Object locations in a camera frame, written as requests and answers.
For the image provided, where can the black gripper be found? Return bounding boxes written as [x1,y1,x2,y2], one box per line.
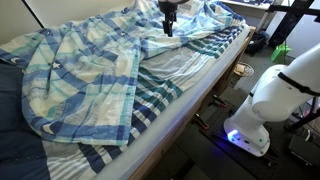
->
[158,0,183,38]

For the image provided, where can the blue plaid duvet cover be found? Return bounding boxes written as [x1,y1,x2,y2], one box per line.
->
[0,0,247,148]

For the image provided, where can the striped bed sheet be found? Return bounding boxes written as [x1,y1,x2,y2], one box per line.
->
[41,24,246,180]

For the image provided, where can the white table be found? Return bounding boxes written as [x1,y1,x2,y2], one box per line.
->
[218,0,279,33]

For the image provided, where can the white mattress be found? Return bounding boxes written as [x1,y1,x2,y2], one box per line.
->
[94,23,252,180]

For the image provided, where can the black bag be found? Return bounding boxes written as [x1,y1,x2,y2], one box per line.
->
[245,29,268,57]

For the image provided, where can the red black clamp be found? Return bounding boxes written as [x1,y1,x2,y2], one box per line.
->
[192,113,211,131]
[208,94,230,110]

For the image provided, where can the green plastic object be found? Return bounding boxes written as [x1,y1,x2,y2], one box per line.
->
[270,43,293,64]

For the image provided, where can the black box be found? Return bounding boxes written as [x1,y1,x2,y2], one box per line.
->
[288,133,320,168]

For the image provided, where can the dark blue blanket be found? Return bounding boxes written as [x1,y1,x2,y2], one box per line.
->
[0,59,52,180]

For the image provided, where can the wooden bed frame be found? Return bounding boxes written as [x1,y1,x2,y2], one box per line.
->
[128,25,258,180]

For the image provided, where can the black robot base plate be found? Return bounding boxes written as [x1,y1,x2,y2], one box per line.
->
[199,85,320,180]

